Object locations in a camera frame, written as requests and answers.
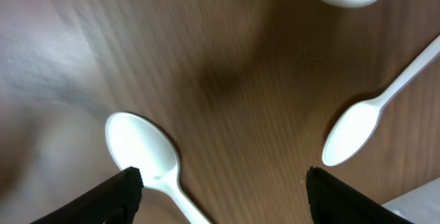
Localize clear plastic basket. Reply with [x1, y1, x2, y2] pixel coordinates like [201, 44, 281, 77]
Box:
[383, 178, 440, 224]

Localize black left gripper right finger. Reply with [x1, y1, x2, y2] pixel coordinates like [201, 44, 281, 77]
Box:
[306, 166, 411, 224]

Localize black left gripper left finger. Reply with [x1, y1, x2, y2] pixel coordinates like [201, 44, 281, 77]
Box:
[32, 167, 144, 224]

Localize white plastic spoon lowest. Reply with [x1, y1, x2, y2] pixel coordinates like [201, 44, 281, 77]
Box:
[105, 112, 210, 224]

